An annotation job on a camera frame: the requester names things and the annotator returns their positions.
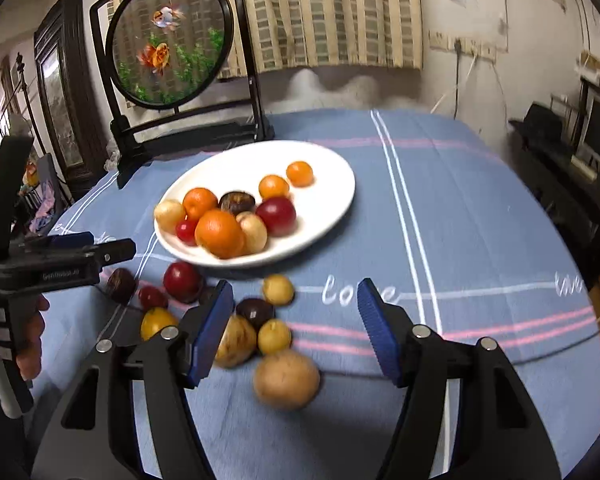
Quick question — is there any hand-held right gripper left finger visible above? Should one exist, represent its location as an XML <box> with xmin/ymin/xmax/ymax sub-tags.
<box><xmin>30</xmin><ymin>280</ymin><xmax>235</xmax><ymax>480</ymax></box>

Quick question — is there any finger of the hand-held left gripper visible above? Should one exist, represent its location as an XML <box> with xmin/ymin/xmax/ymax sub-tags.
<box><xmin>10</xmin><ymin>232</ymin><xmax>96</xmax><ymax>254</ymax></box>
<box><xmin>25</xmin><ymin>239</ymin><xmax>137</xmax><ymax>267</ymax></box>

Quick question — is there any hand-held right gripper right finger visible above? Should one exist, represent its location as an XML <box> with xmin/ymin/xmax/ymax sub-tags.
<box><xmin>357</xmin><ymin>278</ymin><xmax>562</xmax><ymax>480</ymax></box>

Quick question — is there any yellow persimmon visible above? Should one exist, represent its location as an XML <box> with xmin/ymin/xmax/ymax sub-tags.
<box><xmin>140</xmin><ymin>307</ymin><xmax>179</xmax><ymax>342</ymax></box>
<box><xmin>257</xmin><ymin>318</ymin><xmax>293</xmax><ymax>356</ymax></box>

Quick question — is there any red plum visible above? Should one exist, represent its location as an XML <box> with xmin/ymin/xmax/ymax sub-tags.
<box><xmin>162</xmin><ymin>261</ymin><xmax>204</xmax><ymax>304</ymax></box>
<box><xmin>255</xmin><ymin>196</ymin><xmax>298</xmax><ymax>238</ymax></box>

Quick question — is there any red tomato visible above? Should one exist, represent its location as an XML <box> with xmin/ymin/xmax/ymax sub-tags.
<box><xmin>138</xmin><ymin>285</ymin><xmax>169</xmax><ymax>311</ymax></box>
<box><xmin>175</xmin><ymin>218</ymin><xmax>199</xmax><ymax>247</ymax></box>

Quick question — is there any beige potato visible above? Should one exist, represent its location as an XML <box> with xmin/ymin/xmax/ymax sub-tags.
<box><xmin>153</xmin><ymin>199</ymin><xmax>187</xmax><ymax>234</ymax></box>

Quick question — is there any small yellow round fruit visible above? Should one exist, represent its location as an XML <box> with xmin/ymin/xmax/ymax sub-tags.
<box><xmin>262</xmin><ymin>274</ymin><xmax>295</xmax><ymax>307</ymax></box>

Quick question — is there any large brown potato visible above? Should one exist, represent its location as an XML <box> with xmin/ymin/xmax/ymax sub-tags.
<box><xmin>253</xmin><ymin>349</ymin><xmax>321</xmax><ymax>411</ymax></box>

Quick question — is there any large mandarin orange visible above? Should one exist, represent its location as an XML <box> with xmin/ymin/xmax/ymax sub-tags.
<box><xmin>194</xmin><ymin>209</ymin><xmax>246</xmax><ymax>260</ymax></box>

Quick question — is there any medium mandarin orange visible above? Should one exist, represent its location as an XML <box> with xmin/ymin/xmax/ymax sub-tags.
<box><xmin>182</xmin><ymin>187</ymin><xmax>219</xmax><ymax>222</ymax></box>

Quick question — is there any dark brown chestnut fruit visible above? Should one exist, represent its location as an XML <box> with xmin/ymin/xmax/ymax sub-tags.
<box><xmin>218</xmin><ymin>190</ymin><xmax>257</xmax><ymax>216</ymax></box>

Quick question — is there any white oval plate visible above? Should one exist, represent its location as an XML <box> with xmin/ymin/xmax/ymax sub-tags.
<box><xmin>153</xmin><ymin>140</ymin><xmax>356</xmax><ymax>267</ymax></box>

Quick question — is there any small tangerine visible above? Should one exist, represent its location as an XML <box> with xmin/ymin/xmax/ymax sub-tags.
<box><xmin>258</xmin><ymin>174</ymin><xmax>291</xmax><ymax>201</ymax></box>
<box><xmin>285</xmin><ymin>160</ymin><xmax>315</xmax><ymax>188</ymax></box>

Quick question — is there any person's left hand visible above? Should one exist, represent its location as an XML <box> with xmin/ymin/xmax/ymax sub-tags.
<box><xmin>0</xmin><ymin>294</ymin><xmax>51</xmax><ymax>382</ymax></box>

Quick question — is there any pile of colourful clothes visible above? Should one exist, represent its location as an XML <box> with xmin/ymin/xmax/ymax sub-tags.
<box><xmin>25</xmin><ymin>155</ymin><xmax>71</xmax><ymax>236</ymax></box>

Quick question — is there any blue striped tablecloth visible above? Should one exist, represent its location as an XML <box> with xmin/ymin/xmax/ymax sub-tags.
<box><xmin>30</xmin><ymin>108</ymin><xmax>600</xmax><ymax>480</ymax></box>

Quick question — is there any round fish screen black stand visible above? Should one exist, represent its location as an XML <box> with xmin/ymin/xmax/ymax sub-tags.
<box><xmin>89</xmin><ymin>0</ymin><xmax>276</xmax><ymax>190</ymax></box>

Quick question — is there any black desk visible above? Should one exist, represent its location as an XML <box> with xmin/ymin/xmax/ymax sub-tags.
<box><xmin>510</xmin><ymin>120</ymin><xmax>600</xmax><ymax>281</ymax></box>

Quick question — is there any black hat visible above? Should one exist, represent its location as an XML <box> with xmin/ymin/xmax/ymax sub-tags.
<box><xmin>509</xmin><ymin>102</ymin><xmax>563</xmax><ymax>143</ymax></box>

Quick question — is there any white socket strip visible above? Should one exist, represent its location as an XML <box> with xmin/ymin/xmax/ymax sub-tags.
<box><xmin>455</xmin><ymin>40</ymin><xmax>496</xmax><ymax>59</ymax></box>

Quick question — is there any beige checked curtain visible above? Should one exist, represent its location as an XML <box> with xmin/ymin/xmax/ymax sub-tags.
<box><xmin>105</xmin><ymin>0</ymin><xmax>424</xmax><ymax>81</ymax></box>

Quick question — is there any white cable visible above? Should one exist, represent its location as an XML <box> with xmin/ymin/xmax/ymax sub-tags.
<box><xmin>432</xmin><ymin>52</ymin><xmax>481</xmax><ymax>116</ymax></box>

